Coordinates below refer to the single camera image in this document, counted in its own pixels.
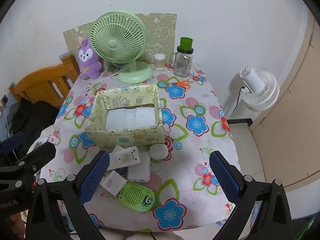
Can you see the wooden chair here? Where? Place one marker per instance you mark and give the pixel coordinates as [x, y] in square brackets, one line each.
[49, 84]

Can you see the translucent white plastic case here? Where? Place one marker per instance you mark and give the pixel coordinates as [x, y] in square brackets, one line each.
[140, 172]

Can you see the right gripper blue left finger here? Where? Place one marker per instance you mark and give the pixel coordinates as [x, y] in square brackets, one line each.
[91, 175]

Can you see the black clothing on chair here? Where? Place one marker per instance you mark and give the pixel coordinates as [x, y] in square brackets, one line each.
[32, 118]

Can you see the patterned backing board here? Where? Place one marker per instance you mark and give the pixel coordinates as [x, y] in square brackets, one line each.
[161, 35]

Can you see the cotton swab container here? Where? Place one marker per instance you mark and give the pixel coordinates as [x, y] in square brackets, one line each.
[159, 61]

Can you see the orange handled scissors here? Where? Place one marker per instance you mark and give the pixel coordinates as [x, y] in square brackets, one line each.
[184, 84]

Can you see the green desk fan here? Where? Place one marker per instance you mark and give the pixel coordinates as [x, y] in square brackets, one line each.
[121, 38]

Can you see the white oval earbud case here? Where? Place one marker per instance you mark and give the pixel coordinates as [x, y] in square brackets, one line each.
[158, 151]

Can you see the patterned cardboard storage box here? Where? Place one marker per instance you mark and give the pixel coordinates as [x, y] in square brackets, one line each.
[127, 116]

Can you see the glass mug jar green lid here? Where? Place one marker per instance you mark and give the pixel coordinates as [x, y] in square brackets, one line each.
[181, 60]

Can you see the green perforated panda speaker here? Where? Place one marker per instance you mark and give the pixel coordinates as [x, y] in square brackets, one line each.
[136, 197]

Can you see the floral tablecloth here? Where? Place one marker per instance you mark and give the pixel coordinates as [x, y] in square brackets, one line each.
[187, 193]

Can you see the white floor fan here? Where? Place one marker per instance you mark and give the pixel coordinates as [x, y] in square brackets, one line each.
[263, 89]

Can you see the purple plush bunny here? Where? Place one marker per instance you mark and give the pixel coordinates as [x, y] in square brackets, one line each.
[89, 63]

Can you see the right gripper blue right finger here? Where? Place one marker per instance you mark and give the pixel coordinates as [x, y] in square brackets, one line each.
[228, 176]

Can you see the white 45W charger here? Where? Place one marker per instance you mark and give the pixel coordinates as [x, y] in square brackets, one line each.
[113, 183]

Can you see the white remote control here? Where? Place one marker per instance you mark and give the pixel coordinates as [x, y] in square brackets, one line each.
[124, 158]

